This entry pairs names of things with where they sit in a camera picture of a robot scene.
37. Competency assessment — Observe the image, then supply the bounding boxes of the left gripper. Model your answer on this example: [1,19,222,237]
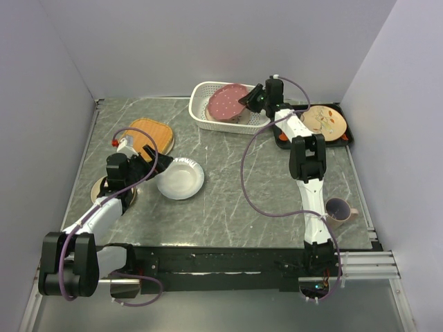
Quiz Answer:
[125,145,173,187]

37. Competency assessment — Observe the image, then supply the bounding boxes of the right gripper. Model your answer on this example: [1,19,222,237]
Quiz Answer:
[238,83,270,113]

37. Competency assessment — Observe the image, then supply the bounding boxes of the orange woven tray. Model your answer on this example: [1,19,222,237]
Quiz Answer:
[125,118,174,158]

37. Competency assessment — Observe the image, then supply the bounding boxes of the pink polka dot plate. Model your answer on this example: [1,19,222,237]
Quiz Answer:
[206,84,248,120]

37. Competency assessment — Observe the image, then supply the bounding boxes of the blue and cream plate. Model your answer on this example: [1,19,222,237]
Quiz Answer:
[205,109,251,125]

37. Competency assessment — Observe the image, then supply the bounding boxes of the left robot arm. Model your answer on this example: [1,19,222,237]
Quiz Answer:
[38,145,174,301]

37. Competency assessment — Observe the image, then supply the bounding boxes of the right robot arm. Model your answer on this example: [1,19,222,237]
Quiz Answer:
[239,75,339,275]

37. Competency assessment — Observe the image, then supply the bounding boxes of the white perforated plastic bin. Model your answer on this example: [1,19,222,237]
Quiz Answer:
[188,81,270,135]

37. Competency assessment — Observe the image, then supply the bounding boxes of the white scalloped bowl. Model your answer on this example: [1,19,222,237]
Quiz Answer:
[156,157,205,201]

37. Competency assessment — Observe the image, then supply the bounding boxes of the orange plastic spoon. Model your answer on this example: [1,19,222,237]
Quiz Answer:
[279,132,288,141]

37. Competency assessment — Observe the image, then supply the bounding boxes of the black serving tray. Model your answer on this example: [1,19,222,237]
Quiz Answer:
[273,102,355,149]

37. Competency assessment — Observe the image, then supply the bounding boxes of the small beige saucer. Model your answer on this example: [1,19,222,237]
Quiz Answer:
[90,176,137,212]

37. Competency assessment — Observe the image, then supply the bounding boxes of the floral peach plate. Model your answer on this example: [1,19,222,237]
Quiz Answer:
[300,105,347,142]

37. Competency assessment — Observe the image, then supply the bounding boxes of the pink purple mug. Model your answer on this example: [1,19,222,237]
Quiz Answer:
[325,198,359,230]

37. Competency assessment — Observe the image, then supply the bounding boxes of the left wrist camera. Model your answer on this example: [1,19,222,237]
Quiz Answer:
[112,135,136,156]

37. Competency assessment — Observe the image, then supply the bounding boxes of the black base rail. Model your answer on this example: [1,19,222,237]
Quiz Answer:
[103,243,383,298]

